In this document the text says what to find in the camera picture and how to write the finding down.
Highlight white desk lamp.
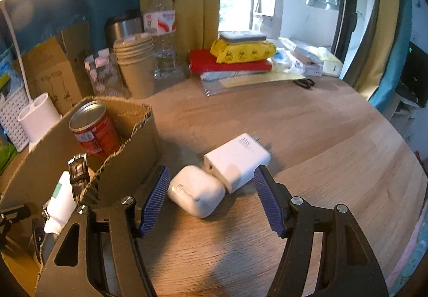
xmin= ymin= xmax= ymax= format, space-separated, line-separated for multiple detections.
xmin=0 ymin=0 xmax=63 ymax=152

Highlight black wrist watch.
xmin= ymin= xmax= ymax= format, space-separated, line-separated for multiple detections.
xmin=67 ymin=153 xmax=90 ymax=204

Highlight white pill bottle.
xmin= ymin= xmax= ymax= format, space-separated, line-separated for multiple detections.
xmin=44 ymin=171 xmax=76 ymax=235

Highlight stainless steel thermos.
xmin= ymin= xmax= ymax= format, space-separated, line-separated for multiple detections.
xmin=104 ymin=10 xmax=144 ymax=48

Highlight cardboard box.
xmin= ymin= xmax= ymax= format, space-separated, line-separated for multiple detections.
xmin=1 ymin=97 xmax=170 ymax=296

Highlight clear plastic water bottle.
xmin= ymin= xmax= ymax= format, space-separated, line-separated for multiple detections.
xmin=143 ymin=0 xmax=177 ymax=78

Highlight brown lamp packaging box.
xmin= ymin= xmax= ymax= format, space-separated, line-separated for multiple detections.
xmin=22 ymin=22 xmax=94 ymax=115

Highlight white power adapter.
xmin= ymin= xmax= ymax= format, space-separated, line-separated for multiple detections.
xmin=203 ymin=133 xmax=271 ymax=194

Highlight grey box on wipes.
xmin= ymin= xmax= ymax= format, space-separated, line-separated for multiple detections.
xmin=219 ymin=30 xmax=267 ymax=44

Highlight green bag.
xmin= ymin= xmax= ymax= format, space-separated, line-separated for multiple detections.
xmin=0 ymin=136 xmax=17 ymax=173

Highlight black scissors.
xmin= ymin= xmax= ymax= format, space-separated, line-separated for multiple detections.
xmin=294 ymin=78 xmax=315 ymax=89

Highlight red book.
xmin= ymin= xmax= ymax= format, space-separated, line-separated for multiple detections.
xmin=187 ymin=49 xmax=272 ymax=74

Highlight white plastic basket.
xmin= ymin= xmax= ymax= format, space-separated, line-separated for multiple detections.
xmin=0 ymin=86 xmax=29 ymax=153

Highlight white earbuds case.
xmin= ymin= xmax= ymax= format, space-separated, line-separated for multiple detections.
xmin=167 ymin=165 xmax=226 ymax=219

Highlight red tin can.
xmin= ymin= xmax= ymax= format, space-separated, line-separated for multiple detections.
xmin=69 ymin=100 xmax=122 ymax=160

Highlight stack of paper cups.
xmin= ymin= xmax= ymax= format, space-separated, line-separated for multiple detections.
xmin=113 ymin=33 xmax=156 ymax=99

